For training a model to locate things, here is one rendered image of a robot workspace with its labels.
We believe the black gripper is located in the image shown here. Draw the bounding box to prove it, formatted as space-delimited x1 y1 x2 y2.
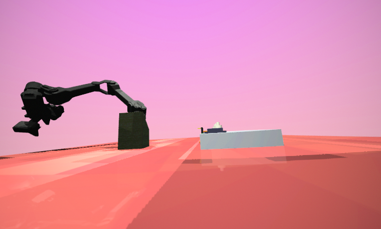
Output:
12 103 50 137

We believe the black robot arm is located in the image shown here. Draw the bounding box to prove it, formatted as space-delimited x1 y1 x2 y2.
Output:
21 80 147 120

